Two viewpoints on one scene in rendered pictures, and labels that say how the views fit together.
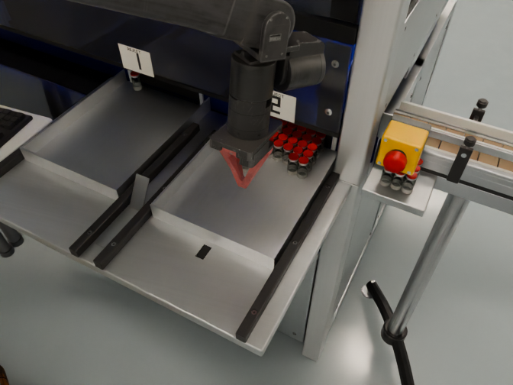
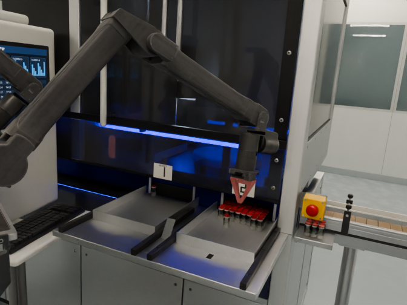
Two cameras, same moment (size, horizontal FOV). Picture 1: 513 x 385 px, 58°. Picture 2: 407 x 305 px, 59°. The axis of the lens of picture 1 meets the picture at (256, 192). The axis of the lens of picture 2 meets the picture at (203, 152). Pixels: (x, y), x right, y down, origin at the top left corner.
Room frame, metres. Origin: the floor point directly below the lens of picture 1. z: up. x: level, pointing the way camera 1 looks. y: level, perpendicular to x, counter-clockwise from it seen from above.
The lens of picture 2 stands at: (-0.50, 0.21, 1.43)
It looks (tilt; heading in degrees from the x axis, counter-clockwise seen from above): 13 degrees down; 356
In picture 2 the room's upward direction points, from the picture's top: 4 degrees clockwise
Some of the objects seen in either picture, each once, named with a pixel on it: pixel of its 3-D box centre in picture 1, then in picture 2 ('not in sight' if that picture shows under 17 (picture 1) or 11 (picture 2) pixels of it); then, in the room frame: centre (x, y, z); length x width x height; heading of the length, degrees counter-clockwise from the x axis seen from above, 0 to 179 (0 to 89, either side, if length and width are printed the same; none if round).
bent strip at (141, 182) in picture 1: (123, 210); (160, 234); (0.56, 0.25, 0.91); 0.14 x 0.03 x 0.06; 152
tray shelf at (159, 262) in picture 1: (166, 180); (179, 230); (0.67, 0.19, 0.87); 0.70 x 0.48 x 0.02; 62
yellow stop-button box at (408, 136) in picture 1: (402, 145); (314, 206); (0.64, -0.27, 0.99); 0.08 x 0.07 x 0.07; 152
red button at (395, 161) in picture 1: (395, 160); (312, 210); (0.60, -0.25, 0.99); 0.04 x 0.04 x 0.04; 62
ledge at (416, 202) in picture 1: (401, 180); (315, 235); (0.67, -0.30, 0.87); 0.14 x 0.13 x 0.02; 152
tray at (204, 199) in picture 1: (253, 177); (232, 227); (0.65, 0.00, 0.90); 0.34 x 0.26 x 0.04; 152
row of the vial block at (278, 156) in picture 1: (273, 149); (240, 217); (0.73, -0.04, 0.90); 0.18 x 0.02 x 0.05; 62
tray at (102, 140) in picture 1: (121, 127); (149, 207); (0.81, 0.31, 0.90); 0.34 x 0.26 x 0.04; 152
